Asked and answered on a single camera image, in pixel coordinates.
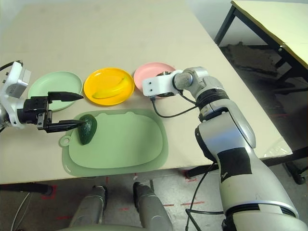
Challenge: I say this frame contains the pink round plate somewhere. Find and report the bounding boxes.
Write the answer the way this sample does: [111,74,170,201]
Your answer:
[133,62,177,99]

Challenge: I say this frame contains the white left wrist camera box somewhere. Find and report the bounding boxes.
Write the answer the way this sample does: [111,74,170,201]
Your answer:
[0,61,32,129]

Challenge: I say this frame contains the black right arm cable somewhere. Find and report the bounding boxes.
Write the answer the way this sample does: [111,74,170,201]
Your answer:
[150,91,227,231]

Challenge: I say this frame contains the grey robot right leg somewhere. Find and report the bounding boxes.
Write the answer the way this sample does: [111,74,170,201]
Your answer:
[133,181,174,231]

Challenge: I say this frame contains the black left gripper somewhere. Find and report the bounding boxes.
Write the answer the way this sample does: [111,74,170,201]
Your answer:
[16,91,85,133]

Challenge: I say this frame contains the light green round plate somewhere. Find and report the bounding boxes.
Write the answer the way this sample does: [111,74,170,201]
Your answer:
[27,70,83,112]

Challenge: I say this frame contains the yellow toy banana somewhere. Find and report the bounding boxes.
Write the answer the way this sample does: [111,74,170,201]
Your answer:
[92,76,129,99]

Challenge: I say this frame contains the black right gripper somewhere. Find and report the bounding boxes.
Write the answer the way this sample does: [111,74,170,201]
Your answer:
[157,91,180,98]

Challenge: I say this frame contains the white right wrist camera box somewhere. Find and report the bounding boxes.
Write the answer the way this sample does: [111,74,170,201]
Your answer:
[141,69,183,97]

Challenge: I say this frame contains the yellow round plate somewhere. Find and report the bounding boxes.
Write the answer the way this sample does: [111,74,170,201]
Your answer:
[83,67,135,106]

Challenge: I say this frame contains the grey robot left leg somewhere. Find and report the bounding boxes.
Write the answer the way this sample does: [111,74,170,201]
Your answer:
[69,184,108,228]

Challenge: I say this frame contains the pale green robot torso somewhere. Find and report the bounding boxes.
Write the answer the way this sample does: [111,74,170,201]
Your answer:
[56,223,145,231]

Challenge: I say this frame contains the clear plastic film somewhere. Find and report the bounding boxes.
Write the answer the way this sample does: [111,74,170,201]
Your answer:
[263,139,293,159]

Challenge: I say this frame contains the grey robot leg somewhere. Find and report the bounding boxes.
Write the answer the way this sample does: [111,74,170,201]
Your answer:
[69,184,108,228]
[133,181,174,231]

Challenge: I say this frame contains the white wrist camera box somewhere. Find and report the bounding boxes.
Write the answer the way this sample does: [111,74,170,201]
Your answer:
[0,61,32,129]
[141,69,183,97]

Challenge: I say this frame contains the dark green toy avocado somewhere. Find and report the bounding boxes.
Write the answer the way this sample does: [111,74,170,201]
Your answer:
[77,114,98,145]

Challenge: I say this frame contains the green silicone cutting board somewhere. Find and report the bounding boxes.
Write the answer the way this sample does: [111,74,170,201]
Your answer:
[59,108,168,178]

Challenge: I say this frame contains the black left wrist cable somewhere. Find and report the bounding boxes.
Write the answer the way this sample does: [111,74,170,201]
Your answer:
[0,62,15,72]

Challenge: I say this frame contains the dark floor rug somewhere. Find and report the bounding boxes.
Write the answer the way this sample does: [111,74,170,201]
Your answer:
[220,41,282,73]

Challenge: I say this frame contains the beige side table black legs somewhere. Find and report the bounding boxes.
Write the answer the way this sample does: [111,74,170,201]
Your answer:
[214,0,308,46]
[274,36,308,90]

